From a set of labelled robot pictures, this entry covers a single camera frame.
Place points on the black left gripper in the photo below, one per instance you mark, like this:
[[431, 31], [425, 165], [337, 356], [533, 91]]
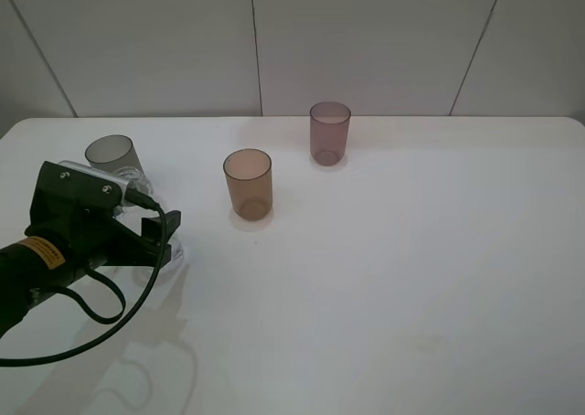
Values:
[[73, 207]]

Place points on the mauve translucent cup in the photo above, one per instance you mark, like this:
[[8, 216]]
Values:
[[329, 126]]

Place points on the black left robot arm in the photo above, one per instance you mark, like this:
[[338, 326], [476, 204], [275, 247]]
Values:
[[33, 269]]

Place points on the grey translucent cup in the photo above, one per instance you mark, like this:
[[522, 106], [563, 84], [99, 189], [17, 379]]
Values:
[[115, 154]]

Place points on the brown translucent cup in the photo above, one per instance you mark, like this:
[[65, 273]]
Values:
[[248, 176]]

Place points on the clear plastic water bottle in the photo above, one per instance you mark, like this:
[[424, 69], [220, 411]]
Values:
[[130, 215]]

